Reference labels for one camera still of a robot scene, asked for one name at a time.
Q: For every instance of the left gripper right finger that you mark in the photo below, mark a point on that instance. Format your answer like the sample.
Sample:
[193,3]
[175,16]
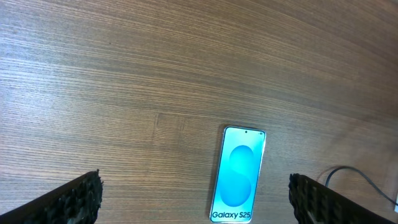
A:
[315,203]

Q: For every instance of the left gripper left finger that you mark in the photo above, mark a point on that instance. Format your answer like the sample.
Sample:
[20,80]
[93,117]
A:
[77,201]

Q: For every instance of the turquoise Galaxy S25 smartphone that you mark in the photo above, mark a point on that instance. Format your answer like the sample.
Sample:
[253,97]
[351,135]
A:
[237,177]

